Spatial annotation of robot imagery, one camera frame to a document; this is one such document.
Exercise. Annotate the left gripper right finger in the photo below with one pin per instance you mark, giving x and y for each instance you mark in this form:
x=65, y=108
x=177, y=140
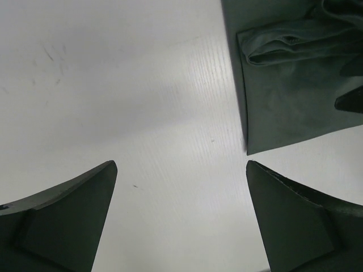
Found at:
x=304, y=229

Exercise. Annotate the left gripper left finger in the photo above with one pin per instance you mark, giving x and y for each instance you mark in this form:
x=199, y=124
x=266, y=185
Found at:
x=58, y=229

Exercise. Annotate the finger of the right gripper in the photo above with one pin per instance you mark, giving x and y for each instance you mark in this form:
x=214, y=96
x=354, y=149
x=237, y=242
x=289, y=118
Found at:
x=351, y=101

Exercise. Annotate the dark grey t-shirt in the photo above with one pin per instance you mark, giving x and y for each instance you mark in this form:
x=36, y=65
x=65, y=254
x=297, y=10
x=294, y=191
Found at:
x=291, y=60

